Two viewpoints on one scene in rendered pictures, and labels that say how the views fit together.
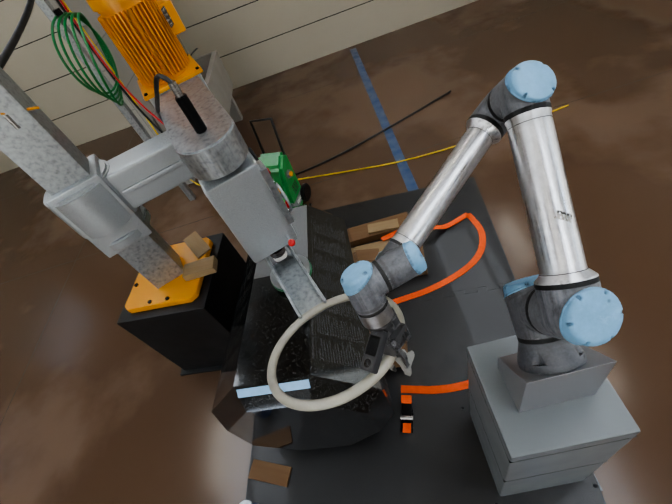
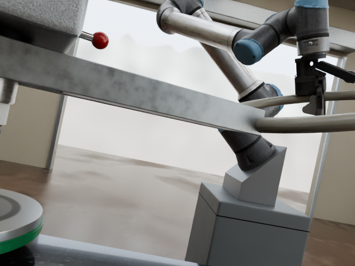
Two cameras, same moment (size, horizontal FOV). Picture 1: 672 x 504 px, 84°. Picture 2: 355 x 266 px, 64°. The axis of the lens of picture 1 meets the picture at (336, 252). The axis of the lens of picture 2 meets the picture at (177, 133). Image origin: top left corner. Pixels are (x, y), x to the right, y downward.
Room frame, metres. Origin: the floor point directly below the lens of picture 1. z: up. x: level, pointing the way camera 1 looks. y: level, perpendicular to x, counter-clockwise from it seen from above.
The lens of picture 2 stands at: (1.14, 0.71, 1.09)
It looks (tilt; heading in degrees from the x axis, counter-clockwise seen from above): 0 degrees down; 253
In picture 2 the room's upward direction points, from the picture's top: 12 degrees clockwise
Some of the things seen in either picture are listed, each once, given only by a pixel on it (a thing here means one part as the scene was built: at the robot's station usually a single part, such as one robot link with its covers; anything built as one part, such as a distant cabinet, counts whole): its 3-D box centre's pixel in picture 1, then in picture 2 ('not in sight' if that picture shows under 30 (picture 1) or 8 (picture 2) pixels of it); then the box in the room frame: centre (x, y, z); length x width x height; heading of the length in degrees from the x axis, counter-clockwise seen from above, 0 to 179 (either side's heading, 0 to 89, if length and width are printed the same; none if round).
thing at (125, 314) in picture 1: (203, 305); not in sight; (1.84, 1.02, 0.37); 0.66 x 0.66 x 0.74; 73
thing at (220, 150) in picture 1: (193, 116); not in sight; (1.63, 0.31, 1.66); 0.96 x 0.25 x 0.17; 11
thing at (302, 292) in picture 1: (281, 258); (72, 78); (1.18, 0.23, 1.13); 0.69 x 0.19 x 0.05; 11
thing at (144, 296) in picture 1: (170, 273); not in sight; (1.84, 1.02, 0.76); 0.49 x 0.49 x 0.05; 73
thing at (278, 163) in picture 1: (274, 171); not in sight; (2.96, 0.21, 0.43); 0.35 x 0.35 x 0.87; 58
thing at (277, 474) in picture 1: (269, 472); not in sight; (0.74, 0.87, 0.02); 0.25 x 0.10 x 0.01; 59
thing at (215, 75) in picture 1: (206, 113); not in sight; (4.79, 0.76, 0.43); 1.30 x 0.62 x 0.86; 170
